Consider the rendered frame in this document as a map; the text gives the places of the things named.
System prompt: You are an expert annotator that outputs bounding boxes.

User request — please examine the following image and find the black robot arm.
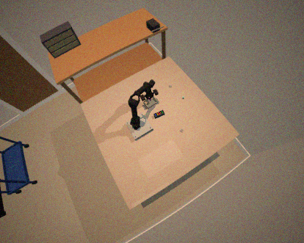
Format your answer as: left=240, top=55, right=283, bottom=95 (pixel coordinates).
left=128, top=79, right=155, bottom=130

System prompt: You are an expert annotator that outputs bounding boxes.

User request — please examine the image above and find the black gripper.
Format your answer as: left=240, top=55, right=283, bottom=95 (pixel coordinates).
left=140, top=89, right=159, bottom=101

